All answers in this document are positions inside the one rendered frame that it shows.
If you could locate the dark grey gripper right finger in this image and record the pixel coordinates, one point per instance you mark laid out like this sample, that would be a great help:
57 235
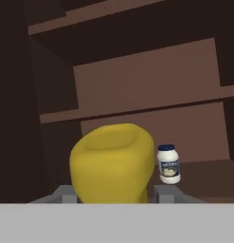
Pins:
165 193

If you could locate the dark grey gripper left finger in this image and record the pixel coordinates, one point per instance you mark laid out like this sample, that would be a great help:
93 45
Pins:
64 194

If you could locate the yellow condiment bottle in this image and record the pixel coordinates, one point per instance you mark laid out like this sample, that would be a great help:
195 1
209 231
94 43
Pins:
112 164

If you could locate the brown wooden cabinet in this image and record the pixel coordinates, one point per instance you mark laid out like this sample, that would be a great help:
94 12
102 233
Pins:
128 82

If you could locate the white jar with blue lid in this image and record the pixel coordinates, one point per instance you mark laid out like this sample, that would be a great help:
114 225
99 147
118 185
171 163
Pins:
168 166

